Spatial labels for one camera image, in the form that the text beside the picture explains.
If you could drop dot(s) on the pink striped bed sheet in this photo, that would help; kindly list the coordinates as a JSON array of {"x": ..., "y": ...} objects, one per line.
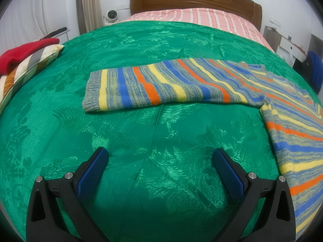
[{"x": 201, "y": 20}]

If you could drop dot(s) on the red cloth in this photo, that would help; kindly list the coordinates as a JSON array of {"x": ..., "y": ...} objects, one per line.
[{"x": 20, "y": 54}]

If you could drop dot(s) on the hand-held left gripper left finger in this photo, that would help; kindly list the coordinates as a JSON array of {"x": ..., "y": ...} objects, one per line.
[{"x": 92, "y": 176}]

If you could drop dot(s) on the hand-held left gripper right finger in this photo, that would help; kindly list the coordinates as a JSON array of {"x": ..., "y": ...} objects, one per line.
[{"x": 228, "y": 176}]

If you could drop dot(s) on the small white fan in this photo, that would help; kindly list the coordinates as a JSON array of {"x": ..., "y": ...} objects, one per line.
[{"x": 111, "y": 15}]

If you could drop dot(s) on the striped knit sweater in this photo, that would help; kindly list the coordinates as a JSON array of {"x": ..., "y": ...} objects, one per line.
[{"x": 176, "y": 85}]

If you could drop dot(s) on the beige curtain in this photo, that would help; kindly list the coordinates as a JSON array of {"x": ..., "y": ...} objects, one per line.
[{"x": 88, "y": 5}]

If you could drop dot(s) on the striped pillow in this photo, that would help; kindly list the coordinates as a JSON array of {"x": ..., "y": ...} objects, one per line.
[{"x": 25, "y": 73}]

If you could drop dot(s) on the green patterned blanket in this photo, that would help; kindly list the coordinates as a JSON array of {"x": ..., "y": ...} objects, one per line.
[{"x": 126, "y": 131}]

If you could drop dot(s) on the black clothing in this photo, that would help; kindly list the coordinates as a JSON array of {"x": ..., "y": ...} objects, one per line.
[{"x": 301, "y": 66}]

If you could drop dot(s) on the white desk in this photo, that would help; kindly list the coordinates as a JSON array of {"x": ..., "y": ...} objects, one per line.
[{"x": 295, "y": 49}]

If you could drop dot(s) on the black flat object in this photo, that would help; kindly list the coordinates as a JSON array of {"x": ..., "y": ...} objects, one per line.
[{"x": 55, "y": 32}]

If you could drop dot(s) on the grey board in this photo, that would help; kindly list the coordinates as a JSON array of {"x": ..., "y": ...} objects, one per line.
[{"x": 272, "y": 37}]

